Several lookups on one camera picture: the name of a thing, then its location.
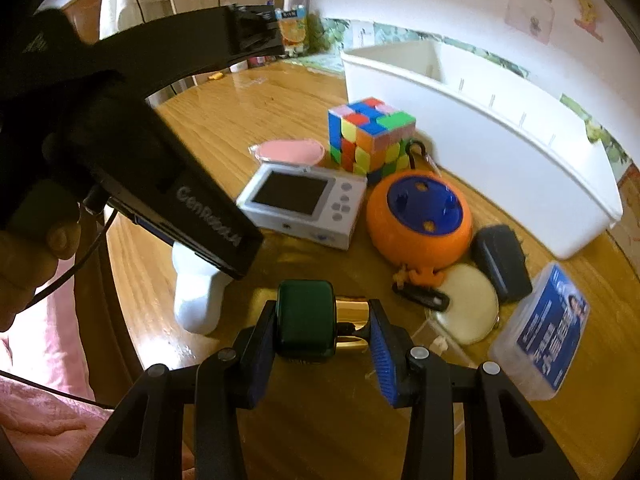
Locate multicoloured puzzle cube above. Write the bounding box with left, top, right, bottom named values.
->
left=327, top=97, right=417, bottom=178

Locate white plastic bin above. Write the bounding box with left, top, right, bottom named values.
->
left=340, top=40, right=623, bottom=261

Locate clear plastic wrapper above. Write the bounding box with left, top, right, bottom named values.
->
left=415, top=310, right=476, bottom=367

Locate pink cloth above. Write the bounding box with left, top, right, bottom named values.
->
left=0, top=255, right=196, bottom=480

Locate black power adapter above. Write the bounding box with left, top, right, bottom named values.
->
left=472, top=225, right=533, bottom=303

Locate white sock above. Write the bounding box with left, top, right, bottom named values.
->
left=172, top=242, right=232, bottom=335

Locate cream round compact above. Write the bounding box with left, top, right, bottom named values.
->
left=431, top=264, right=500, bottom=345

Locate pink wall sticker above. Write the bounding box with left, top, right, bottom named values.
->
left=505, top=0, right=556, bottom=43

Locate black cable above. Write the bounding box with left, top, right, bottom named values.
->
left=25, top=195, right=121, bottom=311

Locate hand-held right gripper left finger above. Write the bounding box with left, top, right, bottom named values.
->
left=72, top=300, right=281, bottom=480

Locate person's left hand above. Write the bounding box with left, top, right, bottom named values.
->
left=0, top=202, right=83, bottom=333

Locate black carabiner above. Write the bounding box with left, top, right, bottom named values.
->
left=404, top=139, right=441, bottom=173

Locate orange round toy blue top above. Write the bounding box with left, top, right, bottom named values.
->
left=366, top=170, right=473, bottom=267

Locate white towel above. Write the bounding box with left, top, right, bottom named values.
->
left=100, top=0, right=171, bottom=41

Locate yellow cartoon wall sticker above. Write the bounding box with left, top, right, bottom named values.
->
left=574, top=0, right=605, bottom=41

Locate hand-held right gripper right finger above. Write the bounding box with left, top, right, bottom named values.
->
left=367, top=300, right=581, bottom=480

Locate orange keychain with black clip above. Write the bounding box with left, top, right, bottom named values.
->
left=392, top=262, right=451, bottom=311

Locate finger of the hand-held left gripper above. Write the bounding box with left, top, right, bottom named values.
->
left=231, top=4, right=276, bottom=27
left=237, top=24, right=284, bottom=57

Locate green bottle with gold cap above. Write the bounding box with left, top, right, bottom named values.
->
left=275, top=280, right=373, bottom=366

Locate white handheld game console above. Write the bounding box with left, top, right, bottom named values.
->
left=236, top=162, right=368, bottom=251

